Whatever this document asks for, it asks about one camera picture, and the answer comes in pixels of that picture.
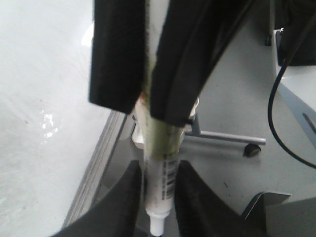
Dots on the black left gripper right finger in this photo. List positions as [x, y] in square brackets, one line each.
[201, 213]

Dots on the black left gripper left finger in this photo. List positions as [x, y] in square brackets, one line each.
[115, 215]

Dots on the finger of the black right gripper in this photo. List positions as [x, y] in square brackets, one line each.
[118, 54]
[194, 36]

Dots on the white whiteboard marker black tip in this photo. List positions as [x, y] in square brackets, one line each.
[161, 147]

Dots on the grey wheeled stand base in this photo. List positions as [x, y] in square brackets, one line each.
[251, 149]

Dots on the white whiteboard with grey frame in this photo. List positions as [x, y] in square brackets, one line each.
[48, 128]

